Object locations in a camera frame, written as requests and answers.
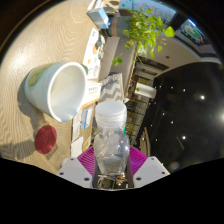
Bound flat round red coaster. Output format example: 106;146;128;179
34;124;58;155

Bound white yellow menu box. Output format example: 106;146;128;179
81;27;106;104

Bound green potted plant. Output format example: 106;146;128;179
106;9;176;67

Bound white paper cards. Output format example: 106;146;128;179
70;111;84;143

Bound white ceramic mug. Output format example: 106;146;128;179
24;61;89;123

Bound clear white-capped plastic bottle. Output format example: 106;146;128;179
93;100;131;176

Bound white paper napkin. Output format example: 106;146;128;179
70;135;84;158

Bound yellow square card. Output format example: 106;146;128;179
83;135;92;152

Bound blue white tissue box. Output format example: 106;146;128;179
87;7;111;30

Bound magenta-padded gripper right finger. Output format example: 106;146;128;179
127;145;171;189

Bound framed wall poster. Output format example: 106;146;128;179
174;18;214;56

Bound group of ceiling lights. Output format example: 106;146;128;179
149;84;224;141

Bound blue white card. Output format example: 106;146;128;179
79;105;95;130

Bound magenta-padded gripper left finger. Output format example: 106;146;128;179
55;145;100;189

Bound white round column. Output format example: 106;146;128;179
134;82;157;99

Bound grey curved sofa bench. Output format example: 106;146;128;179
98;34;138;104

